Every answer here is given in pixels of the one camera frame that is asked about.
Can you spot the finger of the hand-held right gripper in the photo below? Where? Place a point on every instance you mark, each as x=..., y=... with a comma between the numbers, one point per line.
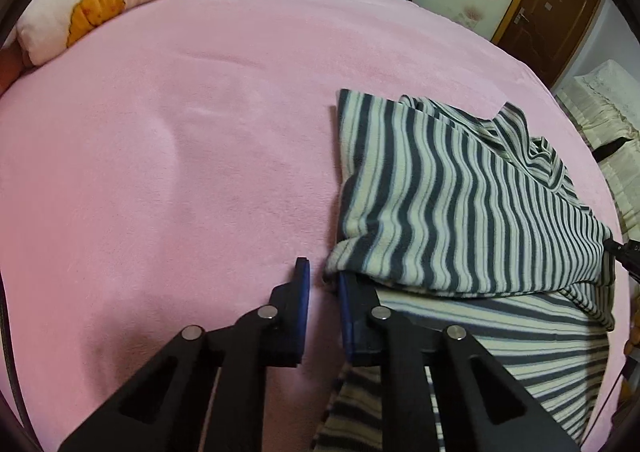
x=629, y=252

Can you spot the pink bed blanket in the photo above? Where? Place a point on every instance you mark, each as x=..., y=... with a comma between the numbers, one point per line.
x=175, y=157

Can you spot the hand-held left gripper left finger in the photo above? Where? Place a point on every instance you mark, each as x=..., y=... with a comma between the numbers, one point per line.
x=300, y=312

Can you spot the striped long-sleeve shirt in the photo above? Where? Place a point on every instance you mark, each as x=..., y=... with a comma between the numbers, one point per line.
x=450, y=192

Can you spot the beige lace-covered furniture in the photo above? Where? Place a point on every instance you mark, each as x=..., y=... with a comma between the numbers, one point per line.
x=605, y=107

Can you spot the brown wooden door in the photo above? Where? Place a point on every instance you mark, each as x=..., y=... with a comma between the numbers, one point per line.
x=545, y=12

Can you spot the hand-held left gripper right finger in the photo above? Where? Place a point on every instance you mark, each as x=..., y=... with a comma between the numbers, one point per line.
x=350, y=317

